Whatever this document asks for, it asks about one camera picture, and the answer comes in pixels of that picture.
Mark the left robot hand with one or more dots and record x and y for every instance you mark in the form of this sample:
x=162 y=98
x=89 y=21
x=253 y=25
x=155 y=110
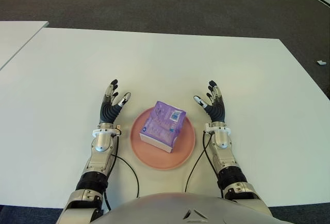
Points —
x=108 y=113

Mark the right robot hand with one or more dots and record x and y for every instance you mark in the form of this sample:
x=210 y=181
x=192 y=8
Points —
x=217 y=111

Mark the purple tissue paper pack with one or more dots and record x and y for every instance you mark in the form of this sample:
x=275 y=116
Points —
x=165 y=128

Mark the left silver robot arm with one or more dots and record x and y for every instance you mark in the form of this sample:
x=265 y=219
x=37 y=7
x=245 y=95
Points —
x=101 y=144

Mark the pink round plate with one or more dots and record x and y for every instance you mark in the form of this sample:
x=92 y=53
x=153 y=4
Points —
x=136 y=142

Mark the silver robot torso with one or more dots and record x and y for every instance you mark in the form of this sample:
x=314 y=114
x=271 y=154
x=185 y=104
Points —
x=167 y=208

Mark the small white floor object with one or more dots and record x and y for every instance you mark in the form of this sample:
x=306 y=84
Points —
x=321 y=62

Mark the white side table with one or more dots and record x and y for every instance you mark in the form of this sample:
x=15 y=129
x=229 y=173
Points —
x=15 y=35

